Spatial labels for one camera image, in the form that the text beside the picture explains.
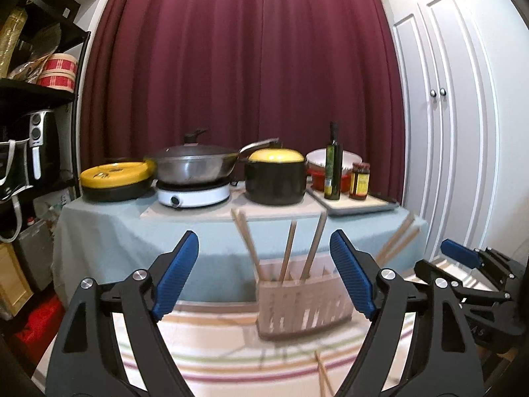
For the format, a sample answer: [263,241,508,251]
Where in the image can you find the wooden chopstick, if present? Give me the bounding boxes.
[236,209,267,282]
[314,351,335,397]
[279,220,297,283]
[378,228,421,265]
[300,211,327,281]

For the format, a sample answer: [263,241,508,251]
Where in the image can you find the white perforated utensil caddy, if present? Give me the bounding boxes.
[256,253,353,340]

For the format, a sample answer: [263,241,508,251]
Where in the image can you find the chopstick in caddy right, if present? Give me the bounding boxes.
[376,212,414,263]

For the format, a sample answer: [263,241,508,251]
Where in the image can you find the chopstick in caddy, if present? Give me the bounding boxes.
[376,212,414,263]
[230,208,265,282]

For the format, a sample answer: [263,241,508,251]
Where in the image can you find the light blue tablecloth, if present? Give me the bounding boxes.
[52,195,429,306]

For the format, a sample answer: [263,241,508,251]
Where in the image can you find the striped tablecloth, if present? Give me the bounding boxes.
[32,255,493,397]

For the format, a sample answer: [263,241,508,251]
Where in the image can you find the white induction cooker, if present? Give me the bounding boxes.
[156,177,230,209]

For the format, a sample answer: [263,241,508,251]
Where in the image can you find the grey tray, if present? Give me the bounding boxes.
[306,188,399,217]

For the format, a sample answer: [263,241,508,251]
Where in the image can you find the chopstick in caddy left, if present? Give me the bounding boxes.
[230,208,265,282]

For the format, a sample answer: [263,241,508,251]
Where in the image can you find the sauce jar yellow label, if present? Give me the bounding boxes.
[349,162,370,201]

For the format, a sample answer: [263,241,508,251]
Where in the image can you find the red container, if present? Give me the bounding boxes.
[306,168,351,193]

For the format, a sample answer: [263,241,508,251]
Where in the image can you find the yellow black flat pan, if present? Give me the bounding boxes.
[80,161,155,202]

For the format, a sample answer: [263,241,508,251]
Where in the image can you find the steel wok with lid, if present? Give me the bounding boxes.
[144,138,282,186]

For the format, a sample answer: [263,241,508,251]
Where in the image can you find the white bowl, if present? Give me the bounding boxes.
[305,148,364,172]

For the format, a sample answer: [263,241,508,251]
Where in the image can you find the dark olive oil bottle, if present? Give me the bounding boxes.
[324,122,343,200]

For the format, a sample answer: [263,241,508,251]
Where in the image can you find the black pot yellow lid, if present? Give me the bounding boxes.
[243,148,306,206]

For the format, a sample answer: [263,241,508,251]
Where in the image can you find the white cabinet doors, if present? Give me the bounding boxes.
[392,0,528,259]

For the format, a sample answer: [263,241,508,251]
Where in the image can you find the black air fryer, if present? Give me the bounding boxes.
[29,110,60,184]

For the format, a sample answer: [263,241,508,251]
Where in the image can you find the black white tote bag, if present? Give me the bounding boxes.
[1,139,32,243]

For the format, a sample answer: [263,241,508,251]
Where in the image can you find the maroon curtain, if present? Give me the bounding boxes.
[80,0,405,200]

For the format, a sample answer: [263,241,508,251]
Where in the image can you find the red white round tin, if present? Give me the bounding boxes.
[37,53,78,92]

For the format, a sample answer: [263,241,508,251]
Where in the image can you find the black shelf unit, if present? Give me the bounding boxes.
[1,0,91,198]

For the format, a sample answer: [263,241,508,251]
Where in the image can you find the gold package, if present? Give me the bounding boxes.
[0,7,28,78]

